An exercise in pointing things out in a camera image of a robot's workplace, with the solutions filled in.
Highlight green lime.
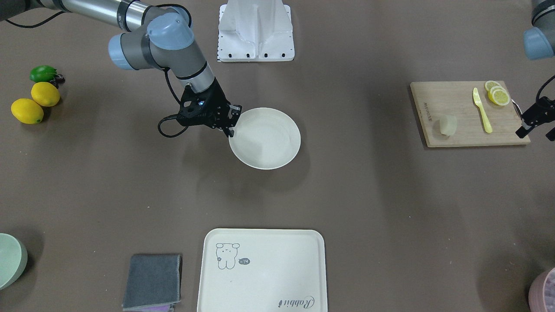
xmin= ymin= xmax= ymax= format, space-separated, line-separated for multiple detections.
xmin=29 ymin=65 xmax=58 ymax=83

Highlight wooden cutting board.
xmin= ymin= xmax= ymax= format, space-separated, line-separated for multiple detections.
xmin=410 ymin=81 xmax=531 ymax=148

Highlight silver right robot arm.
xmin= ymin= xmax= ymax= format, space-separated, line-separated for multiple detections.
xmin=1 ymin=0 xmax=242 ymax=138

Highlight lemon slices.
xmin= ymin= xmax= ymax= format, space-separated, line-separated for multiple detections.
xmin=484 ymin=80 xmax=511 ymax=106

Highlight pink ice bowl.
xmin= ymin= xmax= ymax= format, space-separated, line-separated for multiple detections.
xmin=529 ymin=268 xmax=555 ymax=312

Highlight mint green bowl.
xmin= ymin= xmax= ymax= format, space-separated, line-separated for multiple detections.
xmin=0 ymin=233 xmax=28 ymax=290

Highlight white bun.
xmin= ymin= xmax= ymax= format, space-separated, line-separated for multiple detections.
xmin=440 ymin=115 xmax=458 ymax=137

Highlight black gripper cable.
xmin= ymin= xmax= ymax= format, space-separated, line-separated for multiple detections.
xmin=157 ymin=65 xmax=187 ymax=139

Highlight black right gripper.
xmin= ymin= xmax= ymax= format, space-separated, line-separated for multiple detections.
xmin=176 ymin=80 xmax=242 ymax=138

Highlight yellow plastic knife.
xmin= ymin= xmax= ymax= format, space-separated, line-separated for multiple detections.
xmin=472 ymin=88 xmax=493 ymax=133

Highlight grey folded cloth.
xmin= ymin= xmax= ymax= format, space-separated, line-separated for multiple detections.
xmin=122 ymin=253 xmax=182 ymax=312

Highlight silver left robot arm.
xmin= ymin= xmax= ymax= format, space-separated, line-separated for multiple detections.
xmin=516 ymin=0 xmax=555 ymax=139

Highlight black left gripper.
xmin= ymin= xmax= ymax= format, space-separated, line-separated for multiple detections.
xmin=515 ymin=97 xmax=555 ymax=139

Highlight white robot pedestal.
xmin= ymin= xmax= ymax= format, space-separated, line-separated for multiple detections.
xmin=217 ymin=0 xmax=295 ymax=62

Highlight cream rectangular tray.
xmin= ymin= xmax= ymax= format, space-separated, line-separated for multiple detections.
xmin=197 ymin=228 xmax=328 ymax=312

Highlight cream round plate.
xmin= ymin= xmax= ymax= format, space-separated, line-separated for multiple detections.
xmin=229 ymin=108 xmax=301 ymax=170

